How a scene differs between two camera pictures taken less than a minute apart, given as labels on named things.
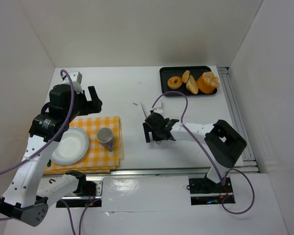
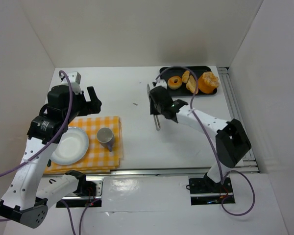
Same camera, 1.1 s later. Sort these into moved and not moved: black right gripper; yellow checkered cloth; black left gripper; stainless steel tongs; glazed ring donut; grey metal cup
Moved: stainless steel tongs; black right gripper
Not moved: yellow checkered cloth; black left gripper; glazed ring donut; grey metal cup
